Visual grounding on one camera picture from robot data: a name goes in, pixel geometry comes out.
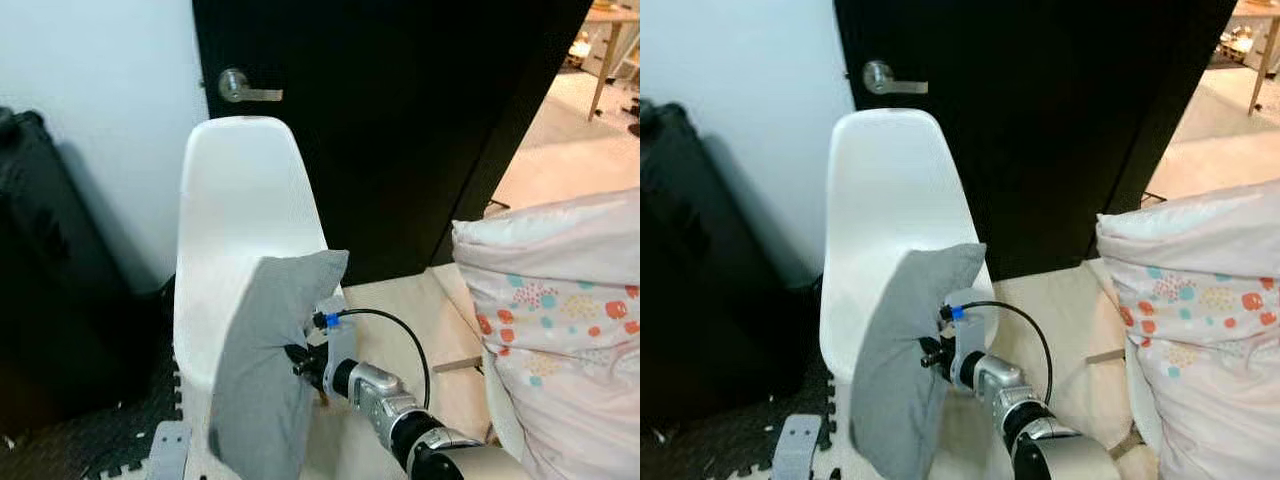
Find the grey pillow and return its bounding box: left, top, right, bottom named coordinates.
left=849, top=242, right=990, bottom=480
left=207, top=249, right=352, bottom=480

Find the white chair with wooden legs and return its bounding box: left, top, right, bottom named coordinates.
left=1084, top=346, right=1166, bottom=463
left=171, top=116, right=347, bottom=480
left=819, top=107, right=1002, bottom=480
left=432, top=354, right=533, bottom=467

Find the white pillow with coloured dots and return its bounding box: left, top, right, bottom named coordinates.
left=1096, top=179, right=1280, bottom=480
left=451, top=187, right=641, bottom=480

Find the dark foam puzzle mat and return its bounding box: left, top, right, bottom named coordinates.
left=0, top=372, right=213, bottom=480
left=640, top=358, right=853, bottom=480

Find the black suitcase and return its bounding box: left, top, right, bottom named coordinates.
left=0, top=107, right=177, bottom=423
left=640, top=99, right=823, bottom=423

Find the black door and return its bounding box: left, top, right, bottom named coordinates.
left=832, top=0, right=1241, bottom=283
left=191, top=0, right=597, bottom=288

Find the light wooden table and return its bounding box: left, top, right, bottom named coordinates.
left=1224, top=0, right=1280, bottom=117
left=584, top=0, right=641, bottom=122

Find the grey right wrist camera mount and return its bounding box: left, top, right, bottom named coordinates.
left=314, top=296, right=360, bottom=397
left=941, top=287, right=987, bottom=387

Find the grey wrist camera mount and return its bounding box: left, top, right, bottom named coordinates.
left=314, top=296, right=360, bottom=397
left=772, top=414, right=822, bottom=480
left=147, top=420, right=192, bottom=480
left=941, top=287, right=987, bottom=387

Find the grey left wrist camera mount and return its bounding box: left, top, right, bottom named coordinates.
left=772, top=414, right=822, bottom=480
left=147, top=420, right=192, bottom=480

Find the silver door handle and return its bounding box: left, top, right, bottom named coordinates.
left=217, top=67, right=285, bottom=105
left=861, top=59, right=930, bottom=97

